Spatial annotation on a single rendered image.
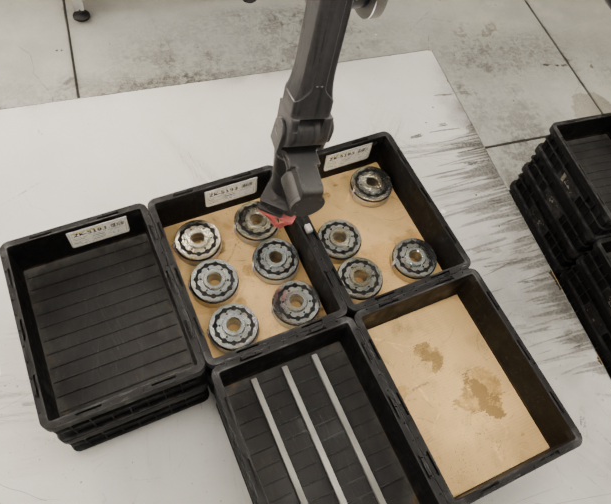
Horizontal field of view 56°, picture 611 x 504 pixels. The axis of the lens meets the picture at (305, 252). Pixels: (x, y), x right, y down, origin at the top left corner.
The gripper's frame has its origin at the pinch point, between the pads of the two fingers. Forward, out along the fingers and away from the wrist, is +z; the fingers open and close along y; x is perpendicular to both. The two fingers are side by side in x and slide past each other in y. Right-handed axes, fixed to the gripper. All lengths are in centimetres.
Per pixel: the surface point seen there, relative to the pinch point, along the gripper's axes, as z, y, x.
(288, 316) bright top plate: 20.2, -11.4, -7.4
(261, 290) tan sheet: 23.2, -7.1, 0.7
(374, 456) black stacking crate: 23, -30, -34
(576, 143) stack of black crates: 59, 106, -71
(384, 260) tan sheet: 23.5, 11.9, -22.0
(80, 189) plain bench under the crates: 37, 5, 57
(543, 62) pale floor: 111, 205, -64
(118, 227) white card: 17.9, -8.8, 34.0
